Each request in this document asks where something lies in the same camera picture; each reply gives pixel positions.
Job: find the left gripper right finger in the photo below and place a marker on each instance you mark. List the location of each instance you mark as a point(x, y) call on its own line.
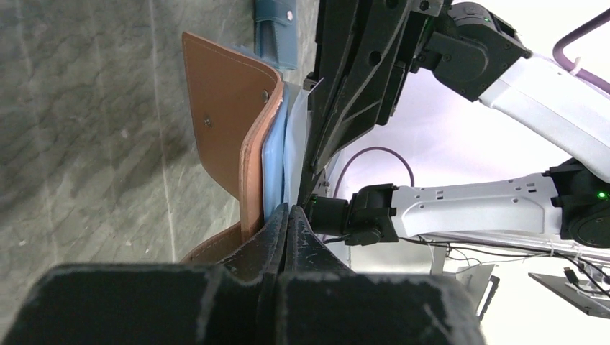
point(319, 300)

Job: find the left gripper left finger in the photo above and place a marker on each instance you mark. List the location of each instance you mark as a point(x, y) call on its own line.
point(229, 302)

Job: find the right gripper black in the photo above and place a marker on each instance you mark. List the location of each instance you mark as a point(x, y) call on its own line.
point(405, 62)

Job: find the blue card holder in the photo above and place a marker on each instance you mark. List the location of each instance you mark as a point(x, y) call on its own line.
point(276, 33)

